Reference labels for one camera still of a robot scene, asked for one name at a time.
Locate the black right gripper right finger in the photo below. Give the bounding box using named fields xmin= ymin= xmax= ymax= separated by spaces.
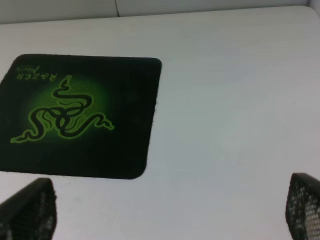
xmin=285 ymin=173 xmax=320 ymax=240

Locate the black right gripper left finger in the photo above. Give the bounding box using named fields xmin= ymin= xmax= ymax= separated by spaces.
xmin=0 ymin=178 xmax=57 ymax=240

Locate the black green Razer mouse pad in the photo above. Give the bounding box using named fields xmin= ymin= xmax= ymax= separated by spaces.
xmin=0 ymin=54 xmax=162 ymax=180

